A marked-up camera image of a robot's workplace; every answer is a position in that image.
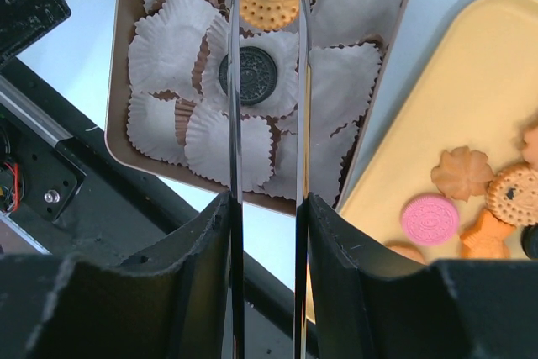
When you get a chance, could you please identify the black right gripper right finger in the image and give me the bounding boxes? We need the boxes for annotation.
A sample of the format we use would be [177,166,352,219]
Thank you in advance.
[309,195,537,358]

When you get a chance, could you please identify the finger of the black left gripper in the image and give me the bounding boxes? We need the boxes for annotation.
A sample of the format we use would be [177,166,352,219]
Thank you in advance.
[0,0,71,66]

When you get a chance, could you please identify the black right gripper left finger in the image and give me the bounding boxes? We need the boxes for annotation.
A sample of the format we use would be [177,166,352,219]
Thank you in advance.
[1,193,230,358]

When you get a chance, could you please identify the rose gold cookie tin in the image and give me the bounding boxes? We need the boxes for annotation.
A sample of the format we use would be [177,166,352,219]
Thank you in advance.
[105,0,404,213]

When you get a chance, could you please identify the black sandwich cookie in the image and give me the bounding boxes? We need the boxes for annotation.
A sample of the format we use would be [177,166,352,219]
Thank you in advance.
[240,46,278,106]
[520,224,538,260]

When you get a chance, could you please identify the metal tongs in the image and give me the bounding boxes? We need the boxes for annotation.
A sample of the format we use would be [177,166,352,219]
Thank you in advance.
[227,0,312,358]

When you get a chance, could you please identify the pink sandwich cookie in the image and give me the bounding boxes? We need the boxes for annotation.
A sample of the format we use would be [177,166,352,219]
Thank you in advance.
[400,194,460,246]

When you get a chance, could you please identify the orange fish cookie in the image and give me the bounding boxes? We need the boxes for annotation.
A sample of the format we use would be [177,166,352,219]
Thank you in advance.
[460,209,516,260]

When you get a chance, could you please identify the swirl butter cookie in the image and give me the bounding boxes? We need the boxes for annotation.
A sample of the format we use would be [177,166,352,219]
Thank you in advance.
[430,146,494,202]

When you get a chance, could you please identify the tan sandwich cookie spotted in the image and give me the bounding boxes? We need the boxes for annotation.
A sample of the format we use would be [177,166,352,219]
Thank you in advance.
[486,163,537,226]

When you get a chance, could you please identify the flower butter cookie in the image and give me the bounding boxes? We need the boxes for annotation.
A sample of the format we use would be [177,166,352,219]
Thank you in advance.
[520,123,538,170]

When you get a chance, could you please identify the yellow plastic tray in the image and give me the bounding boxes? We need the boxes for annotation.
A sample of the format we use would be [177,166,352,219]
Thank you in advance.
[339,0,537,262]

